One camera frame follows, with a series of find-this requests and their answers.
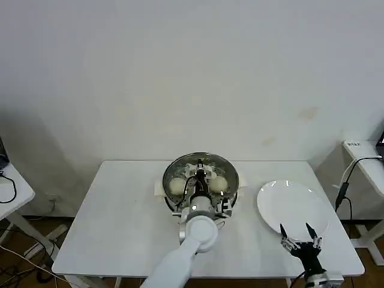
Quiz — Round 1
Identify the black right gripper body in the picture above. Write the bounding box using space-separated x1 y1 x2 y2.
291 241 327 275

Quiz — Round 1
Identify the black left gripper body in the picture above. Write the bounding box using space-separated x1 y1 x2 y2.
194 177 209 197

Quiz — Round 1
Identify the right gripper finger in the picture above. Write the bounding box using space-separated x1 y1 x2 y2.
280 223 299 251
305 222 323 248

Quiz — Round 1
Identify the white steamed bun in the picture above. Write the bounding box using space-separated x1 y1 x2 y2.
209 175 228 192
169 177 185 195

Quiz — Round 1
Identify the oval glass lid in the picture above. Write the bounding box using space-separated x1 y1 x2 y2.
163 152 241 211

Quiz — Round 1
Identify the perforated steel steamer basket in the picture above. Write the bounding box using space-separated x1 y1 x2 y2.
163 154 240 212

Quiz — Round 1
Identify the white round plate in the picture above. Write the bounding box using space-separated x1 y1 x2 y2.
256 179 330 242

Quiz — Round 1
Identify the white electric cooker base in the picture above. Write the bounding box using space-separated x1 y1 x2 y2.
153 175 250 241

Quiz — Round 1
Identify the white side desk with label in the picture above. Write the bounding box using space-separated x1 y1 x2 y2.
341 139 384 266

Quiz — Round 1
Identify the white work table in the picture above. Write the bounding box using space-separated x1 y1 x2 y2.
51 160 365 288

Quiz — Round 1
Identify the white power strip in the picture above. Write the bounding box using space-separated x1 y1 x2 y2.
45 224 67 241
23 242 43 260

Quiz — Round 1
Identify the black device on desk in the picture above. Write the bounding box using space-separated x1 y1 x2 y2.
0 136 10 170

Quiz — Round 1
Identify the black power adapter cable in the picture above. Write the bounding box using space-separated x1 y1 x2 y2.
334 155 382 222

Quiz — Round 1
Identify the thin black looped cable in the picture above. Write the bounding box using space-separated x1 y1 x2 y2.
0 170 17 204

